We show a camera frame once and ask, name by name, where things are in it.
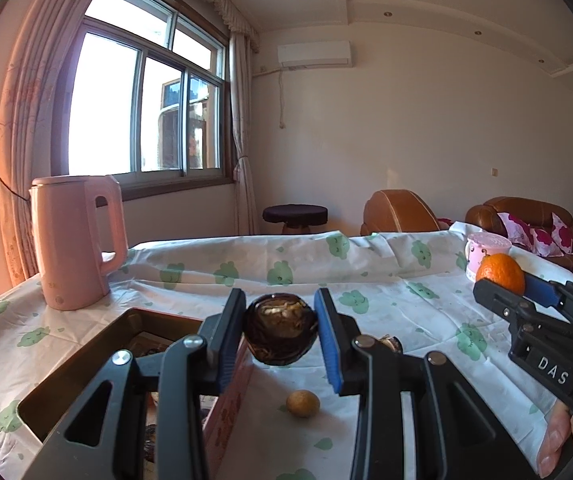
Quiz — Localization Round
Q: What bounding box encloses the air conditioner cord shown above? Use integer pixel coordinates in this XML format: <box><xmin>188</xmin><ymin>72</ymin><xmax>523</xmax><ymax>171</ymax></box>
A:
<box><xmin>278</xmin><ymin>67</ymin><xmax>287</xmax><ymax>131</ymax></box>

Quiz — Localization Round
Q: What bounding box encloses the brown leather armchair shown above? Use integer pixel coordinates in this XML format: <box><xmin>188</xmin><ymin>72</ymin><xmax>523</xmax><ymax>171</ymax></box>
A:
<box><xmin>360</xmin><ymin>189</ymin><xmax>449</xmax><ymax>236</ymax></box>

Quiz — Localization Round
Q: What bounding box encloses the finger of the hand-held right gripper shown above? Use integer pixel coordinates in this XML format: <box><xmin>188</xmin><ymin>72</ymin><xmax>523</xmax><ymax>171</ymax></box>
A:
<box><xmin>472</xmin><ymin>280</ymin><xmax>529</xmax><ymax>326</ymax></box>
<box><xmin>523</xmin><ymin>272</ymin><xmax>573</xmax><ymax>343</ymax></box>

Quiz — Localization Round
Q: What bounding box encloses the large orange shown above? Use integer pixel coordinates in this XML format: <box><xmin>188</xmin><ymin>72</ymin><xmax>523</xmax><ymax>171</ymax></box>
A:
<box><xmin>475</xmin><ymin>253</ymin><xmax>526</xmax><ymax>297</ymax></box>

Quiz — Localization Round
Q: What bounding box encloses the pink cartoon cup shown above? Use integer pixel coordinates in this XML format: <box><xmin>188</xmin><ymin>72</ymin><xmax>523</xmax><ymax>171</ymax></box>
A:
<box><xmin>464</xmin><ymin>232</ymin><xmax>513</xmax><ymax>281</ymax></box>

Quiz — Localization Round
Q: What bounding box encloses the tan longan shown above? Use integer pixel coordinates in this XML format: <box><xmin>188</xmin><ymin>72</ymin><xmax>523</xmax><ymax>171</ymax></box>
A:
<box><xmin>286</xmin><ymin>389</ymin><xmax>321</xmax><ymax>419</ymax></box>

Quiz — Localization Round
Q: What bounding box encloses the dark round stool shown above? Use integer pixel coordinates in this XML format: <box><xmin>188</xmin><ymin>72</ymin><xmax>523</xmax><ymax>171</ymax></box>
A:
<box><xmin>262</xmin><ymin>204</ymin><xmax>329</xmax><ymax>235</ymax></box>

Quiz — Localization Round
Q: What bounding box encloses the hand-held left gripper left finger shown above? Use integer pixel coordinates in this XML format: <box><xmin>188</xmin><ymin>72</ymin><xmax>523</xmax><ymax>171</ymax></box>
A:
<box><xmin>21</xmin><ymin>288</ymin><xmax>248</xmax><ymax>480</ymax></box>

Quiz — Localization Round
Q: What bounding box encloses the sliding glass window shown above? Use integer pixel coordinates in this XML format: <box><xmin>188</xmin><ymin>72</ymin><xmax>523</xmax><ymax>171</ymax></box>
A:
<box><xmin>50</xmin><ymin>0</ymin><xmax>231</xmax><ymax>187</ymax></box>

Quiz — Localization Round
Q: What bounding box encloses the pink electric kettle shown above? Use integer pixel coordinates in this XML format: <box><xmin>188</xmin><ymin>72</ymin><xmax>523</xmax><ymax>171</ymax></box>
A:
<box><xmin>29</xmin><ymin>175</ymin><xmax>129</xmax><ymax>311</ymax></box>

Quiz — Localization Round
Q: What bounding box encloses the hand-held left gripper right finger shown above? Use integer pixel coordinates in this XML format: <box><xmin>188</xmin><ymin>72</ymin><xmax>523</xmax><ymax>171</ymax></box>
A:
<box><xmin>314</xmin><ymin>288</ymin><xmax>540</xmax><ymax>480</ymax></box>

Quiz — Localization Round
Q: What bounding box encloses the pink patterned curtain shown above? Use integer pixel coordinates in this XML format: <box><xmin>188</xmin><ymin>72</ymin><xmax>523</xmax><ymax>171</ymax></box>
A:
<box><xmin>0</xmin><ymin>0</ymin><xmax>120</xmax><ymax>282</ymax></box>

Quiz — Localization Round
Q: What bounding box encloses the white air conditioner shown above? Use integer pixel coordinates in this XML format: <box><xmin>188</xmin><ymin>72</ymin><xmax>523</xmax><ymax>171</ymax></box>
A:
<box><xmin>277</xmin><ymin>42</ymin><xmax>354</xmax><ymax>69</ymax></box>

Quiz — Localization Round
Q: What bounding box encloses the person's right hand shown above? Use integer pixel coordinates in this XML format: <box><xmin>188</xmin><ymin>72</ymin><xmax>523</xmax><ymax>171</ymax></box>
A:
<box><xmin>536</xmin><ymin>400</ymin><xmax>573</xmax><ymax>479</ymax></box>

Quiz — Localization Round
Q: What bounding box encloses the beige curtain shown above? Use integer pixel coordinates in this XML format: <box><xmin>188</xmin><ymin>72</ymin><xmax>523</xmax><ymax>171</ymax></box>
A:
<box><xmin>228</xmin><ymin>30</ymin><xmax>260</xmax><ymax>235</ymax></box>

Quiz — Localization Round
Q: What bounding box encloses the floral magenta pillow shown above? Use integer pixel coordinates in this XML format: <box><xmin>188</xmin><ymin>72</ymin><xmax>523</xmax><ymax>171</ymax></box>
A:
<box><xmin>550</xmin><ymin>212</ymin><xmax>573</xmax><ymax>257</ymax></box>
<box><xmin>497</xmin><ymin>212</ymin><xmax>553</xmax><ymax>257</ymax></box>

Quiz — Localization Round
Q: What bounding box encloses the brown leather sofa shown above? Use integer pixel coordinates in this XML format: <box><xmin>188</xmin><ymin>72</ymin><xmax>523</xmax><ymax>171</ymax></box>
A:
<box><xmin>465</xmin><ymin>196</ymin><xmax>573</xmax><ymax>275</ymax></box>

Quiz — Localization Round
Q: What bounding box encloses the pink rectangular box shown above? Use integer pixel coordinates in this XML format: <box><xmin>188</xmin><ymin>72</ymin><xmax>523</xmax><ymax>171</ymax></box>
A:
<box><xmin>16</xmin><ymin>307</ymin><xmax>256</xmax><ymax>480</ymax></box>

